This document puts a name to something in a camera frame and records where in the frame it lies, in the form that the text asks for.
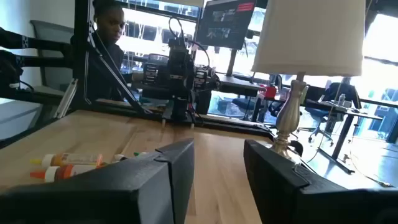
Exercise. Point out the black office desk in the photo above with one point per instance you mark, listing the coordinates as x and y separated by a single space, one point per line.
357 113

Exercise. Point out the clear water bottle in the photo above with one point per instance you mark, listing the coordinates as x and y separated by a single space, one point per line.
341 99

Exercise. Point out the white shade silver table lamp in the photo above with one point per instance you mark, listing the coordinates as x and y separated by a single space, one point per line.
311 37

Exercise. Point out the blue office chair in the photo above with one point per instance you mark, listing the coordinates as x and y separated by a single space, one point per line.
323 115

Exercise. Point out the grey office desk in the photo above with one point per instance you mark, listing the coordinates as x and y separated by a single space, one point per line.
239 85

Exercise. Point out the green cap food coloring bottle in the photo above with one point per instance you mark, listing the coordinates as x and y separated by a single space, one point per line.
140 153

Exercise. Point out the red container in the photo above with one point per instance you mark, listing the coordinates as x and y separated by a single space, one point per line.
270 91

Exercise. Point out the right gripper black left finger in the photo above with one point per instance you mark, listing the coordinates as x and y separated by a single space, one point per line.
93 199

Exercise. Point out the person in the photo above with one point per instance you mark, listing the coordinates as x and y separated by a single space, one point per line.
107 21

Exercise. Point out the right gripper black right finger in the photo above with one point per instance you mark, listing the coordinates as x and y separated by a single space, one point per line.
295 202

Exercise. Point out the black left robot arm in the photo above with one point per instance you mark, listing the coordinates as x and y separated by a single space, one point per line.
179 105

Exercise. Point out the orange cap food coloring bottle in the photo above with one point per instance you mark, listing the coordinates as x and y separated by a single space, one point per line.
62 171

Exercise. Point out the grey chair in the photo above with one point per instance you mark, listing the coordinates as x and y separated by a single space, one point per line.
53 34

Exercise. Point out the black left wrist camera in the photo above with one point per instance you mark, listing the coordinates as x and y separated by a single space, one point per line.
178 49

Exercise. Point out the black computer monitor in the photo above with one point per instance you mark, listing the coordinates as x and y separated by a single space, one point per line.
225 25

